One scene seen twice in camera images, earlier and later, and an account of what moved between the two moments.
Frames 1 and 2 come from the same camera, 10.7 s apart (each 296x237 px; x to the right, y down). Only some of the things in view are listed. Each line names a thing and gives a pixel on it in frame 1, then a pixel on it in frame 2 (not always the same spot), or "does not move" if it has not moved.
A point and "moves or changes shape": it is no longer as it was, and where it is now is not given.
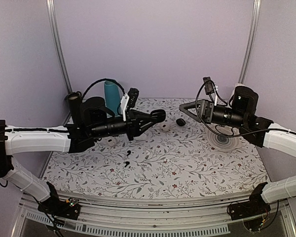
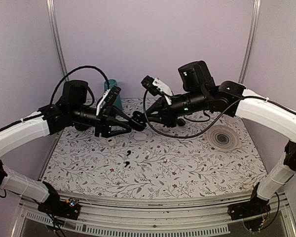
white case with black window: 111,142 does not move
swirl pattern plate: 223,138 does not move
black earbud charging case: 160,114 moves or changes shape
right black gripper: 203,104 -> 167,119
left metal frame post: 52,11 does not move
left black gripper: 134,118 -> 104,122
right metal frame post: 250,43 does not move
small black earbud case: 180,122 does not move
